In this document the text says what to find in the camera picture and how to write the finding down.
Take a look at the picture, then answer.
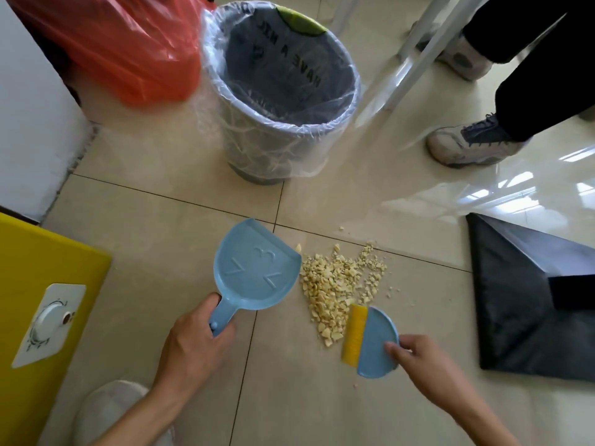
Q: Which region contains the person's right hand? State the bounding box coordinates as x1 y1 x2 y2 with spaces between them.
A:
384 334 478 417

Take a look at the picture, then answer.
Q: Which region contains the yellow cabinet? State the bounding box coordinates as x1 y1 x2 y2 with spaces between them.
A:
0 212 112 446

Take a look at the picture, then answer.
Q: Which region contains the person's right forearm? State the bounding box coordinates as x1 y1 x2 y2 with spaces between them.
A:
448 397 521 446

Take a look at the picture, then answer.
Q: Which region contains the white furniture leg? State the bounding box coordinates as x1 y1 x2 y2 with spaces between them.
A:
395 0 494 63
329 0 364 36

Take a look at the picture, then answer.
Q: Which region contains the red plastic bag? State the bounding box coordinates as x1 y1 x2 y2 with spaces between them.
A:
4 0 217 107

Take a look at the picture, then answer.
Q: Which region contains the grey waste bin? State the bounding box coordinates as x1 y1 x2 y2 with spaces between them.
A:
204 2 360 186

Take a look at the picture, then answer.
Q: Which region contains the blue brush with yellow bristles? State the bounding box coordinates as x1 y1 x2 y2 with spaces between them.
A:
341 304 400 380

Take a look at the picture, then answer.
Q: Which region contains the person's white shoe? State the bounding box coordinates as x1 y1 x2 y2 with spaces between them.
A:
73 380 177 446

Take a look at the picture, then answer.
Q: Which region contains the white dial plate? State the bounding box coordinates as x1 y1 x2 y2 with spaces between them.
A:
11 283 87 370

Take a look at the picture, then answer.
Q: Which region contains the clear plastic bin liner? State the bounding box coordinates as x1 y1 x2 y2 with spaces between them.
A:
195 0 363 180

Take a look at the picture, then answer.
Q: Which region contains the person's left forearm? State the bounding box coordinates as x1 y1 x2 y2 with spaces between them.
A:
90 382 187 446

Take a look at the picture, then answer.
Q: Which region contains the black stand base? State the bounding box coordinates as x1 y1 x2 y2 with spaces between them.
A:
466 212 595 384

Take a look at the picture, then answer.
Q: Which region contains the person's left hand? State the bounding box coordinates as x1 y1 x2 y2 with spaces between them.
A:
154 292 238 401

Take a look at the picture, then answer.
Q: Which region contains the pile of yellow crumbs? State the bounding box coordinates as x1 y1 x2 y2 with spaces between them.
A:
295 226 396 349

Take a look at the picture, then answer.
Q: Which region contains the blue plastic dustpan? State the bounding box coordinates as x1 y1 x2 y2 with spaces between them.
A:
209 218 303 338

